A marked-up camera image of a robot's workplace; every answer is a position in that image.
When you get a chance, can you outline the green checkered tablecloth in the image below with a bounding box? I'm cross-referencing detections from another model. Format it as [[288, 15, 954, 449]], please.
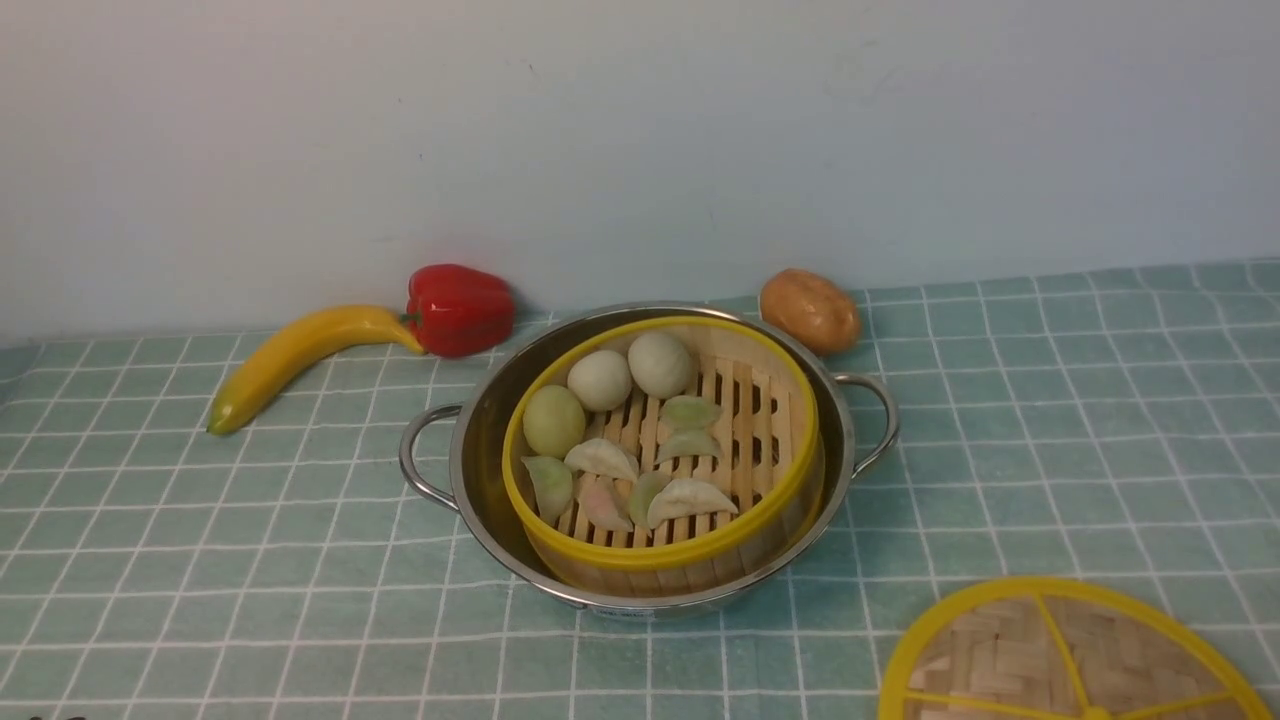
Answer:
[[1, 259, 1279, 719]]

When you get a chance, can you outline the woven bamboo steamer lid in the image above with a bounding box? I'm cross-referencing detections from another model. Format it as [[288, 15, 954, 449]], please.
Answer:
[[877, 577, 1271, 719]]

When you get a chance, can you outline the green dumpling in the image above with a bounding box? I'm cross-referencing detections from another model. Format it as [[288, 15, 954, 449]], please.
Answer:
[[521, 456, 575, 527], [660, 395, 723, 432], [654, 428, 722, 466]]

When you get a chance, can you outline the pink dumpling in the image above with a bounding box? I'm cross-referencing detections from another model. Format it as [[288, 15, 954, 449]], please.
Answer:
[[579, 477, 634, 534]]

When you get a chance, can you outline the stainless steel pot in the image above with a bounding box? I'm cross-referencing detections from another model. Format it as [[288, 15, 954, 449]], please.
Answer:
[[399, 304, 900, 620]]

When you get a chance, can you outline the red bell pepper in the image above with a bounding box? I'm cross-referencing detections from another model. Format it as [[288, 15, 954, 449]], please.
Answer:
[[404, 263, 516, 359]]

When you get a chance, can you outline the white round bun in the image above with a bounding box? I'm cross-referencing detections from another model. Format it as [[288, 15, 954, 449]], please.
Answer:
[[566, 350, 632, 413], [627, 331, 696, 400]]

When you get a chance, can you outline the yellow plastic banana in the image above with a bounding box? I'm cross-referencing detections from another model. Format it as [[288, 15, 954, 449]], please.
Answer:
[[206, 304, 424, 436]]

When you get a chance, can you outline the brown potato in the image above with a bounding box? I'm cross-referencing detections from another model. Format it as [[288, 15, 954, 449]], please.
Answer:
[[758, 268, 863, 357]]

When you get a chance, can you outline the white dumpling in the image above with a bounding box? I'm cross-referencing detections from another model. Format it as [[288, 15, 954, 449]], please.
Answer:
[[646, 477, 739, 529]]

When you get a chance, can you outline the yellow-rimmed bamboo steamer basket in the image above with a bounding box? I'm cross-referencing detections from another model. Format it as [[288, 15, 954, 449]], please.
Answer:
[[502, 316, 824, 598]]

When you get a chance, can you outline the pale cream dumpling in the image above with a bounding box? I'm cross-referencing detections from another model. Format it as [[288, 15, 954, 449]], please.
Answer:
[[564, 437, 640, 482]]

